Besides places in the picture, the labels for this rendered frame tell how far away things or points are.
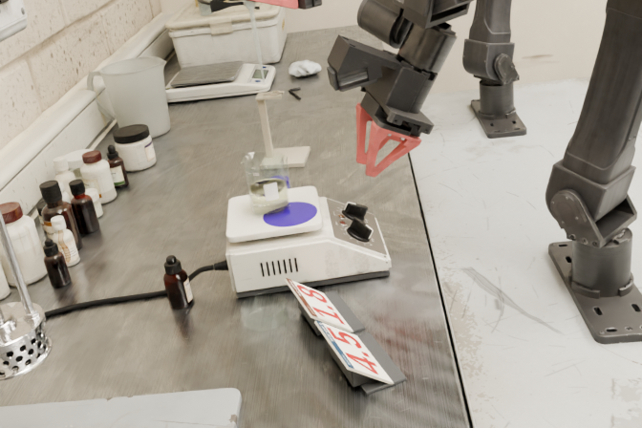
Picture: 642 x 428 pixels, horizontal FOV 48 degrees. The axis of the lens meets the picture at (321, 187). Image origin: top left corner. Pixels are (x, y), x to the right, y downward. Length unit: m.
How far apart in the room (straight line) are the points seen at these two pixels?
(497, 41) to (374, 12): 0.45
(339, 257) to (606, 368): 0.33
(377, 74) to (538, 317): 0.33
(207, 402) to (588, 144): 0.47
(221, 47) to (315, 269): 1.19
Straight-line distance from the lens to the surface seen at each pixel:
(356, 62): 0.86
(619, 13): 0.74
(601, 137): 0.79
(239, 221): 0.92
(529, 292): 0.89
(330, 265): 0.90
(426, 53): 0.89
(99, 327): 0.95
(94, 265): 1.09
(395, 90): 0.88
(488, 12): 1.34
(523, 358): 0.79
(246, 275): 0.90
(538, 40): 2.46
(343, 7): 2.36
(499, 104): 1.38
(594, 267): 0.85
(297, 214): 0.91
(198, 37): 2.01
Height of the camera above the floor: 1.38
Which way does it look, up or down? 24 degrees down
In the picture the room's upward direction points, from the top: 8 degrees counter-clockwise
